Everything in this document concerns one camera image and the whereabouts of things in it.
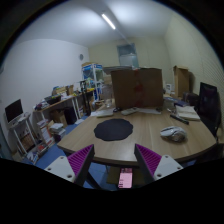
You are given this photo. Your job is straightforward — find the pink phone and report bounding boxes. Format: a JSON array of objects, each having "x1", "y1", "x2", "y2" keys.
[{"x1": 118, "y1": 168, "x2": 133, "y2": 188}]

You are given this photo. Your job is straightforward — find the white keyboard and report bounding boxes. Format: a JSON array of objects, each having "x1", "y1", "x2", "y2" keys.
[{"x1": 96, "y1": 110, "x2": 113, "y2": 118}]

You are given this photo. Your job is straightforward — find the white computer mouse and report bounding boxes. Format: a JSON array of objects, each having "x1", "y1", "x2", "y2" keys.
[{"x1": 160, "y1": 126, "x2": 187, "y2": 142}]

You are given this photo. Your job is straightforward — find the black pen case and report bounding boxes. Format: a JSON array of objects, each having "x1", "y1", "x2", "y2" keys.
[{"x1": 170, "y1": 114, "x2": 189, "y2": 125}]

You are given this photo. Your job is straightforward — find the large cardboard box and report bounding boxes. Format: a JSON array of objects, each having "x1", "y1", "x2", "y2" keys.
[{"x1": 111, "y1": 68, "x2": 163, "y2": 109}]

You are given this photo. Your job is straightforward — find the black computer monitor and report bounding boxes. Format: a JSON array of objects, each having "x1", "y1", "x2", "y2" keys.
[{"x1": 5, "y1": 99, "x2": 23, "y2": 123}]

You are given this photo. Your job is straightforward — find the blue white shelf rack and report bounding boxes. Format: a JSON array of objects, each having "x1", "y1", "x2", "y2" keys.
[{"x1": 82, "y1": 63, "x2": 104, "y2": 100}]

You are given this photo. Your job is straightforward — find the white remote control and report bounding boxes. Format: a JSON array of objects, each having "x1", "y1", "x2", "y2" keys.
[{"x1": 121, "y1": 107, "x2": 139, "y2": 116}]

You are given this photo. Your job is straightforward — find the wooden shelf desk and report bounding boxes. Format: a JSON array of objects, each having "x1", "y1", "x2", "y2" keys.
[{"x1": 33, "y1": 87, "x2": 96, "y2": 148}]

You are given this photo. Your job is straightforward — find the ceiling tube light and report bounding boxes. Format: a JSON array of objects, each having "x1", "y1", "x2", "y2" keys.
[{"x1": 101, "y1": 14, "x2": 116, "y2": 30}]

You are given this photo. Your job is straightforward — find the open white notebook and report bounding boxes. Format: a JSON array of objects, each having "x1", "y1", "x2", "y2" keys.
[{"x1": 176, "y1": 106, "x2": 200, "y2": 120}]

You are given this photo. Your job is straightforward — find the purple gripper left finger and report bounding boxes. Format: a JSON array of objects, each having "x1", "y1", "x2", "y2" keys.
[{"x1": 45, "y1": 144, "x2": 95, "y2": 186}]

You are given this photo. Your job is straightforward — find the round wall clock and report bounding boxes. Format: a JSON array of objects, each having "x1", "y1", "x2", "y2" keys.
[{"x1": 79, "y1": 54, "x2": 84, "y2": 61}]

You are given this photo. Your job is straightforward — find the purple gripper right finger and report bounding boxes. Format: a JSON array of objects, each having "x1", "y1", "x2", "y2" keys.
[{"x1": 134, "y1": 144, "x2": 182, "y2": 184}]

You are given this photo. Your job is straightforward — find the tall cardboard box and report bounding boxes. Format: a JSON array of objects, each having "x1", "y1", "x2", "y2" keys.
[{"x1": 173, "y1": 66, "x2": 189, "y2": 97}]

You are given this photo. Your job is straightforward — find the black office chair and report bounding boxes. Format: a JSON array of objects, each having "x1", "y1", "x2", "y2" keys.
[{"x1": 197, "y1": 82, "x2": 221, "y2": 137}]

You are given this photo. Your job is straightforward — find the black round mouse pad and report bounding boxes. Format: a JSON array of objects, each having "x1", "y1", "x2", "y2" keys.
[{"x1": 94, "y1": 119, "x2": 133, "y2": 141}]

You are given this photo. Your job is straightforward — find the window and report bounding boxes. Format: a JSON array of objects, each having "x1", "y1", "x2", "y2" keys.
[{"x1": 117, "y1": 43, "x2": 139, "y2": 68}]

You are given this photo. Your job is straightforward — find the white side desk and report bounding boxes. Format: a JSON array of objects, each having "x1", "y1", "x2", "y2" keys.
[{"x1": 9, "y1": 113, "x2": 37, "y2": 155}]

